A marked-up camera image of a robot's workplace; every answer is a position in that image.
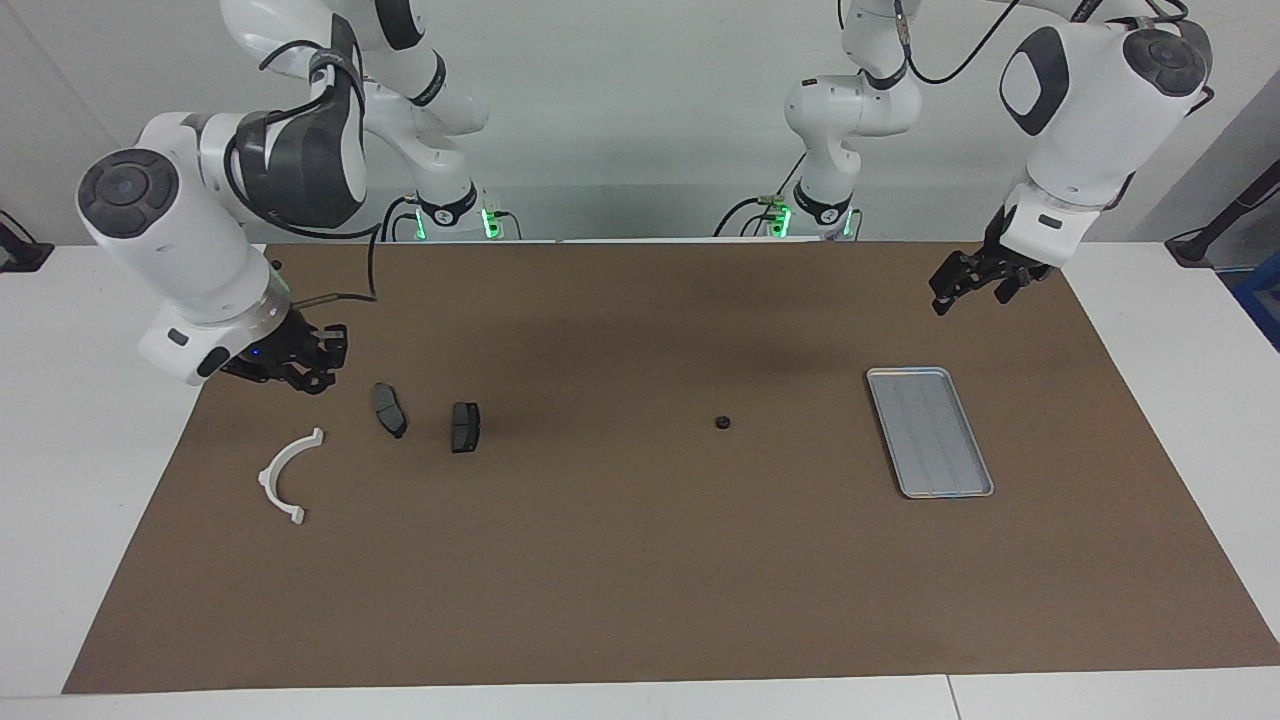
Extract silver ribbed metal tray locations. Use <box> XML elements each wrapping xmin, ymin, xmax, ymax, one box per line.
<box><xmin>865</xmin><ymin>366</ymin><xmax>996</xmax><ymax>500</ymax></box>

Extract long curved brake pad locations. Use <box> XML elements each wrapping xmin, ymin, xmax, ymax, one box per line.
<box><xmin>371</xmin><ymin>382</ymin><xmax>409</xmax><ymax>440</ymax></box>

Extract blue box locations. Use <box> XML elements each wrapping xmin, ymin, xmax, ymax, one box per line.
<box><xmin>1233</xmin><ymin>250</ymin><xmax>1280</xmax><ymax>351</ymax></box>

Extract black desk clamp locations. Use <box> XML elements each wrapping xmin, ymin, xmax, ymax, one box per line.
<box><xmin>0</xmin><ymin>208</ymin><xmax>54</xmax><ymax>274</ymax></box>

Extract brown table mat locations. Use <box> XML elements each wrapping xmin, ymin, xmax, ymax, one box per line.
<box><xmin>62</xmin><ymin>240</ymin><xmax>1280</xmax><ymax>695</ymax></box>

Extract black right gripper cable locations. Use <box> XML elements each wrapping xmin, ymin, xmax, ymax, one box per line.
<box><xmin>224</xmin><ymin>40</ymin><xmax>382</xmax><ymax>303</ymax></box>

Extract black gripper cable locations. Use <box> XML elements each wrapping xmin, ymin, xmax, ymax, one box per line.
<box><xmin>893</xmin><ymin>0</ymin><xmax>1022</xmax><ymax>87</ymax></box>
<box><xmin>224</xmin><ymin>40</ymin><xmax>382</xmax><ymax>303</ymax></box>

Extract white semicircular plastic bracket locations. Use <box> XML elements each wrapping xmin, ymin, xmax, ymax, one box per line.
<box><xmin>257</xmin><ymin>427</ymin><xmax>326</xmax><ymax>527</ymax></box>

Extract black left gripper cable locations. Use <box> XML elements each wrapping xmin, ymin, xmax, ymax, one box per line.
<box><xmin>893</xmin><ymin>0</ymin><xmax>1022</xmax><ymax>87</ymax></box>

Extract black left base cables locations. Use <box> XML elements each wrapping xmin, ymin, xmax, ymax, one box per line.
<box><xmin>712</xmin><ymin>150</ymin><xmax>861</xmax><ymax>241</ymax></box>

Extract black base cables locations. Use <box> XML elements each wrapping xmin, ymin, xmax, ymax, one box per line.
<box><xmin>712</xmin><ymin>150</ymin><xmax>861</xmax><ymax>241</ymax></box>
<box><xmin>383</xmin><ymin>193</ymin><xmax>523</xmax><ymax>242</ymax></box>

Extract black right base cables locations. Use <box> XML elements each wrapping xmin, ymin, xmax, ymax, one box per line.
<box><xmin>383</xmin><ymin>193</ymin><xmax>523</xmax><ymax>242</ymax></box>

